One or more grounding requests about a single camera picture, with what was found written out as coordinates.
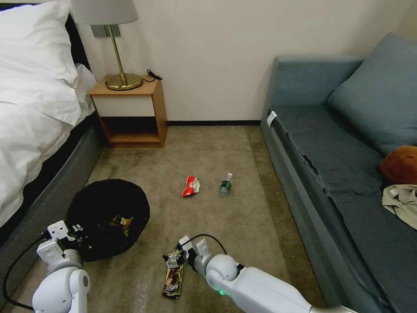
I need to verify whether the blue-grey sofa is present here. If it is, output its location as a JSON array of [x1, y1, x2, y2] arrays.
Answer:
[[260, 54, 417, 313]]

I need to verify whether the crumpled brown wrapper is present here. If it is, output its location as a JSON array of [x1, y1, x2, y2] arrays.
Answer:
[[110, 215, 135, 237]]

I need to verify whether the beige crumpled cloth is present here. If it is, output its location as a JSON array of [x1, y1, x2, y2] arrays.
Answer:
[[381, 184, 417, 231]]

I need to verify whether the blue-grey cushion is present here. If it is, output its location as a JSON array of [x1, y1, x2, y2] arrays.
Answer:
[[327, 32, 417, 158]]

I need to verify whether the brass table lamp grey shade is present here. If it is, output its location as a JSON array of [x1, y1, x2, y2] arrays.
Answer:
[[70, 0, 144, 91]]

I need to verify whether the red snack wrapper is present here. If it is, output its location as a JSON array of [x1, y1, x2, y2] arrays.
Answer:
[[181, 175, 201, 199]]

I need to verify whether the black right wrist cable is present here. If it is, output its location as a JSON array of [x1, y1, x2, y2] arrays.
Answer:
[[190, 233, 229, 256]]

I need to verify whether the black baseboard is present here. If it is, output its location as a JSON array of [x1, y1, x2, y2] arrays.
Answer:
[[166, 120, 262, 127]]

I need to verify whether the wooden nightstand white drawer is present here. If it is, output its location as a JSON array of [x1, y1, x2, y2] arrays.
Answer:
[[88, 74, 168, 149]]

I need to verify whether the white pillow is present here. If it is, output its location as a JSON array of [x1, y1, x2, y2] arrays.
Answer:
[[0, 1, 80, 96]]

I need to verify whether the dark blue sofa cover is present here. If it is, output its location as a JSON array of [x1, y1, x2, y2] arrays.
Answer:
[[268, 103, 417, 313]]

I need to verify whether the white duvet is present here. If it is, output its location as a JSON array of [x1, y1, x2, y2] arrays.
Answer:
[[0, 63, 99, 228]]

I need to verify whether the black round trash bin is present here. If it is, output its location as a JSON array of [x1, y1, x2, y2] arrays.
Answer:
[[66, 179, 151, 263]]

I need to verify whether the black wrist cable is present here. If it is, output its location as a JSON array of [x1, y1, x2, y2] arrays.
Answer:
[[190, 233, 229, 256], [2, 232, 48, 310]]

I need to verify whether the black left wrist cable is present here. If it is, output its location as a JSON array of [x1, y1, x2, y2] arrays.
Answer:
[[2, 232, 48, 310]]

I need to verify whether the black lamp cable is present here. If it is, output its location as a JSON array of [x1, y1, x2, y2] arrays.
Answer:
[[142, 69, 164, 84]]

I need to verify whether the grey wall switch plate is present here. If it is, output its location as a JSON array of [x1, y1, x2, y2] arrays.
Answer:
[[91, 24, 122, 38]]

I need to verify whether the brown snack wrapper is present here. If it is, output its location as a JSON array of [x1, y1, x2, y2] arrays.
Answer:
[[162, 257, 185, 298]]

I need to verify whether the brown plush toy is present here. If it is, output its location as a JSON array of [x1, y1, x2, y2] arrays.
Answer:
[[379, 145, 417, 186]]

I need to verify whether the black headboard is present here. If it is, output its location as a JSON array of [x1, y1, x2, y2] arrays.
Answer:
[[64, 12, 93, 73]]

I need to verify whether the grey bed base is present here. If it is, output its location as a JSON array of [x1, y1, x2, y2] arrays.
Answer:
[[0, 123, 109, 296]]

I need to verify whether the clear plastic bottle green label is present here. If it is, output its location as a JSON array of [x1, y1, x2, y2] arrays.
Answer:
[[218, 173, 234, 198]]

